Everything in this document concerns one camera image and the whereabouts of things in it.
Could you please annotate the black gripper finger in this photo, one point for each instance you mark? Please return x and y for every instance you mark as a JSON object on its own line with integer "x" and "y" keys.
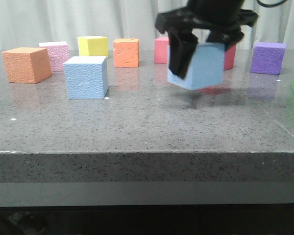
{"x": 229, "y": 39}
{"x": 183, "y": 44}

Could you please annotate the dented orange foam cube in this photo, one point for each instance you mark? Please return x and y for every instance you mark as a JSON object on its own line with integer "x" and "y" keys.
{"x": 126, "y": 52}

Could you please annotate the pink-red foam cube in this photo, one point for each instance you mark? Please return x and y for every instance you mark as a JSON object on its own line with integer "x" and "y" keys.
{"x": 160, "y": 50}

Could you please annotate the large orange foam cube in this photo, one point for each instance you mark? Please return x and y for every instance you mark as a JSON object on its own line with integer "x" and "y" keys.
{"x": 29, "y": 65}

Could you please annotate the light pink foam cube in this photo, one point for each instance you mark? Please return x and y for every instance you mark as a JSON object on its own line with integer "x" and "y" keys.
{"x": 58, "y": 54}

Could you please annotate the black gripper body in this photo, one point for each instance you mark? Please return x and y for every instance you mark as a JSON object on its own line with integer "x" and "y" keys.
{"x": 215, "y": 15}

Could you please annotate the purple foam cube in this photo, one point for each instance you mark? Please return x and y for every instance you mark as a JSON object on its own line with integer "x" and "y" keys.
{"x": 267, "y": 58}

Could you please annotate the textured light blue foam cube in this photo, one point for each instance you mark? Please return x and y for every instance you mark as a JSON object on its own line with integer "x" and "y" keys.
{"x": 86, "y": 77}

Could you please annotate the grey pleated curtain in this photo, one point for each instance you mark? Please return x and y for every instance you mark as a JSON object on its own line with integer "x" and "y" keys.
{"x": 26, "y": 23}

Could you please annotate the red foam cube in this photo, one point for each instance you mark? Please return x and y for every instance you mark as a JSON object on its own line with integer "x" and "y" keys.
{"x": 229, "y": 58}

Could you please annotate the yellow foam cube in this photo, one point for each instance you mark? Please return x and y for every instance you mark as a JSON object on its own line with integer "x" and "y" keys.
{"x": 93, "y": 46}

